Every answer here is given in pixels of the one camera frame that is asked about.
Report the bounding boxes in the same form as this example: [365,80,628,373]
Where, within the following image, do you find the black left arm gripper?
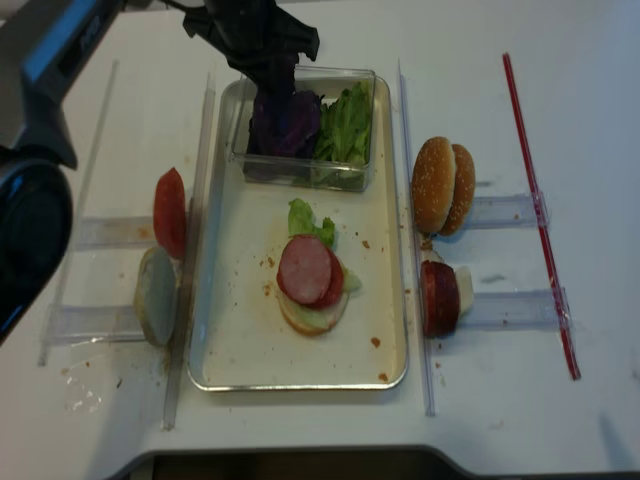
[182,0,321,156]

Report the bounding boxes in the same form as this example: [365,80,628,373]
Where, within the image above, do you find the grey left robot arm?
[1,1,320,338]

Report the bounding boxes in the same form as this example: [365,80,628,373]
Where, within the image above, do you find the clear lettuce container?
[229,65,376,192]

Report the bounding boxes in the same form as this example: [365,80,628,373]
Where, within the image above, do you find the green lettuce in container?
[295,81,372,191]

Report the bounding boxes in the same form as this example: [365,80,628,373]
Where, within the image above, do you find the lettuce leaf on tray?
[288,198,335,249]

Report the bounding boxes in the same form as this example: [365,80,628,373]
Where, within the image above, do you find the tomato slices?
[153,168,187,260]

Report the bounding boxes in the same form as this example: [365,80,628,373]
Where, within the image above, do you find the meat slices on tray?
[276,235,345,310]

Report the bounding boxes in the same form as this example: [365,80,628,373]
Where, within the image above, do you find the bun bottom slices left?
[133,246,177,347]

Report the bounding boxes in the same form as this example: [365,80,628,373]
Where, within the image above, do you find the stack of meat slices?
[421,260,460,338]

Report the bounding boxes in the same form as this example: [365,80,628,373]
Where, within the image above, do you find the sesame bun half outer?
[411,136,456,233]

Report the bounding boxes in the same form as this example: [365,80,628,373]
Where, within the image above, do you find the sesame bun half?
[440,144,476,236]
[411,136,456,233]

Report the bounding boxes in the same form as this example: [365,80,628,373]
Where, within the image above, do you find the red plastic strip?
[502,52,582,381]

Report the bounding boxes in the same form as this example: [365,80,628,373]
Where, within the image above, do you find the sesame bun half inner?
[440,144,476,236]

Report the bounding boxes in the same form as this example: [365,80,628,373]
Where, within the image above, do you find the metal tray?
[188,77,408,392]

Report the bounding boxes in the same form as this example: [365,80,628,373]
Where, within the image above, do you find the bun bottom on tray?
[276,291,350,336]

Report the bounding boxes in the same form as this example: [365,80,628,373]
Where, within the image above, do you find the thin clear strip far left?
[37,59,120,367]

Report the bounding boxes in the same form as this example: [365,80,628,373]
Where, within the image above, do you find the white pusher block lower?
[454,266,474,316]

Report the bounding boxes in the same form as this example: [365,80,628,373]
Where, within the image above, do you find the long clear rail left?
[162,73,216,432]

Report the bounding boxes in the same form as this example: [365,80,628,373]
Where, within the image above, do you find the long clear rail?
[397,61,437,418]
[162,73,216,432]

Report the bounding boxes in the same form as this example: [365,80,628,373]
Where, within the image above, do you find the clear rail upper left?
[73,217,156,251]

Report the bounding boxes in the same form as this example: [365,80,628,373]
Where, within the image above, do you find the long clear rail right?
[397,61,437,418]

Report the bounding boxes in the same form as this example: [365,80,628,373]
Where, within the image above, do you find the clear rail upper right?
[464,193,549,230]

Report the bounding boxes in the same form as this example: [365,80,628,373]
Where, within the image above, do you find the clear rail lower left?
[43,305,145,345]

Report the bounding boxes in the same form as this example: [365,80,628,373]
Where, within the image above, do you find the clear rail lower right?
[456,288,572,331]

